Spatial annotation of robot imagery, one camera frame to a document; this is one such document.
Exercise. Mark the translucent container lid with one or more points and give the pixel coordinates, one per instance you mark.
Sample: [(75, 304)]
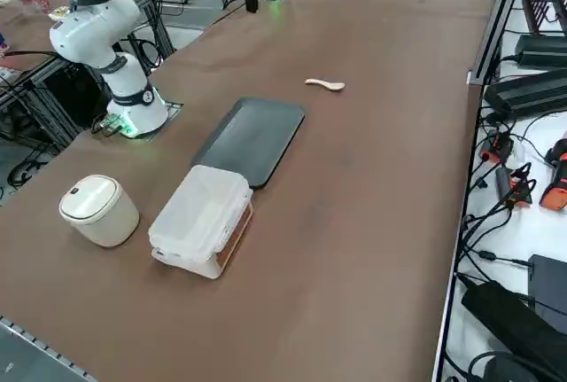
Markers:
[(199, 209)]

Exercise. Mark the translucent plastic container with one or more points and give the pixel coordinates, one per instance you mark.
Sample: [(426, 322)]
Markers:
[(208, 269)]

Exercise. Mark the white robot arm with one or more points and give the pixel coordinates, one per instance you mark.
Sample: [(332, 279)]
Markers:
[(93, 27)]

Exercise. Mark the small white spoon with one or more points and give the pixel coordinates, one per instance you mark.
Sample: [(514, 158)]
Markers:
[(334, 86)]

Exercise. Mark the dark grey rectangular tray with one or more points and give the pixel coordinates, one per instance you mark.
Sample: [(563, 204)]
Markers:
[(261, 134)]

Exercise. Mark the white round trash can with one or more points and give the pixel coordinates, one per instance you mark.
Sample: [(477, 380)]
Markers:
[(102, 218)]

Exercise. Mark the black router with antennas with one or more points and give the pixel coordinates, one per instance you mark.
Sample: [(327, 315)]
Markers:
[(542, 5)]

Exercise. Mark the orange and black device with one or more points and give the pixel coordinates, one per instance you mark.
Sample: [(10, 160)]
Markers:
[(558, 178)]

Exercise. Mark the black flat box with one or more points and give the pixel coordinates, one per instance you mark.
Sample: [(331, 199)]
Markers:
[(551, 280)]

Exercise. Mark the large black power adapter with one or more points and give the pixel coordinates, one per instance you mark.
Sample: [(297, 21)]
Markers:
[(509, 324)]

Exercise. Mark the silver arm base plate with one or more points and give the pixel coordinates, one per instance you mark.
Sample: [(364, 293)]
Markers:
[(173, 107)]

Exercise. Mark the aluminium frame rail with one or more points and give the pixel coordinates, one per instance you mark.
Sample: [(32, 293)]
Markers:
[(496, 23)]

